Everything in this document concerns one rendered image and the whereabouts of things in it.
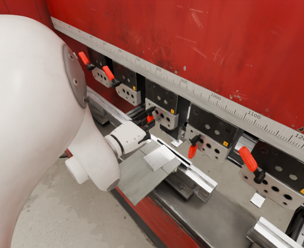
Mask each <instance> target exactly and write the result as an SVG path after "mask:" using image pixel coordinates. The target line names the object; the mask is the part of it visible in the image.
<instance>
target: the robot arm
mask: <svg viewBox="0 0 304 248"><path fill-rule="evenodd" d="M77 59H78V57H77V56H76V54H75V53H74V52H72V50H71V49H70V48H69V47H68V46H67V44H66V43H65V42H64V41H63V40H62V39H61V38H59V37H58V36H57V35H56V34H55V33H54V32H53V31H52V30H51V29H49V28H48V27H47V26H45V25H44V24H42V23H40V22H38V21H36V20H34V19H31V18H28V17H24V16H17V15H0V248H11V242H12V237H13V233H14V229H15V226H16V223H17V220H18V218H19V215H20V213H21V211H22V209H23V207H24V205H25V203H26V201H27V199H28V198H29V196H30V195H31V193H32V192H33V190H34V188H35V187H36V186H37V184H38V183H39V182H40V181H41V179H42V178H43V177H44V175H45V174H46V173H47V171H48V170H49V169H50V168H51V166H52V165H53V164H54V163H55V162H56V161H57V159H58V158H59V157H60V156H61V155H62V154H63V152H64V151H65V150H66V149H67V148H68V149H69V151H70V152H71V153H72V154H73V156H72V157H71V158H69V159H68V160H66V161H65V164H66V167H67V169H68V171H69V172H70V174H71V175H72V177H73V178H74V179H75V181H76V182H77V183H79V184H82V183H83V182H85V181H86V180H88V179H91V180H92V181H93V182H94V184H95V185H96V186H97V187H98V188H99V189H100V190H102V191H111V190H113V189H114V188H115V187H116V186H117V185H118V184H119V182H120V179H121V171H120V167H119V164H118V161H117V158H119V157H120V156H121V155H122V153H124V154H126V153H129V152H131V151H133V150H135V149H136V148H138V147H140V146H141V145H143V144H144V143H146V140H149V139H151V135H150V133H149V129H151V128H152V127H154V126H155V119H153V120H151V121H150V122H147V117H146V118H144V119H143V120H138V121H132V120H128V121H127V122H125V123H123V124H121V125H120V126H119V127H117V128H116V129H115V130H113V131H112V132H111V133H110V134H109V135H107V136H105V137H103V135H102V134H101V133H100V131H99V130H98V128H97V127H96V125H95V123H94V121H93V118H92V115H91V112H90V109H89V106H88V103H87V99H88V91H87V84H86V80H85V75H84V72H83V70H82V68H81V66H80V64H79V62H78V60H77ZM141 126H143V128H140V127H141Z"/></svg>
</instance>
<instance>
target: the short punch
mask: <svg viewBox="0 0 304 248"><path fill-rule="evenodd" d="M160 129H161V131H162V132H163V133H165V134H166V135H168V136H169V137H170V138H172V139H173V140H175V141H176V142H178V143H179V140H180V138H181V133H182V125H181V126H180V127H178V128H177V129H175V128H174V129H172V130H169V129H167V128H166V127H164V126H163V125H161V124H160Z"/></svg>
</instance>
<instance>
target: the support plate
mask: <svg viewBox="0 0 304 248"><path fill-rule="evenodd" d="M159 147H160V146H159V145H158V144H157V143H156V142H154V141H153V140H151V141H150V142H149V143H147V144H146V145H145V146H143V147H142V148H141V149H140V150H141V151H142V152H144V153H145V154H146V155H148V154H150V153H151V152H153V151H154V150H156V149H158V148H159ZM140 150H138V151H137V152H135V153H134V154H132V155H131V156H130V157H128V158H127V159H126V160H124V161H123V162H122V163H120V164H119V167H120V171H121V179H120V182H119V184H118V185H117V187H118V188H119V189H120V191H121V192H122V193H123V194H124V195H125V196H126V197H127V198H128V200H129V201H130V202H131V203H132V204H133V205H134V206H136V205H137V204H138V203H139V202H140V201H141V200H142V199H143V198H144V197H146V196H147V195H148V194H149V193H150V192H151V191H152V190H153V189H154V188H155V187H156V186H157V185H159V184H160V183H161V182H162V181H163V180H164V179H165V178H166V177H167V176H168V175H169V174H170V173H172V172H173V171H174V170H175V169H176V168H177V167H178V166H179V165H180V164H181V162H180V161H178V160H177V159H176V158H173V159H172V160H171V161H169V162H168V163H166V164H164V165H163V167H162V169H164V170H165V171H166V172H167V173H168V174H167V173H166V172H165V171H163V170H162V169H161V168H159V169H157V170H156V171H154V172H153V171H152V170H151V169H150V168H149V167H148V166H147V165H146V164H145V163H144V162H143V161H142V159H141V156H142V157H145V156H146V155H145V154H144V153H142V152H141V151H140Z"/></svg>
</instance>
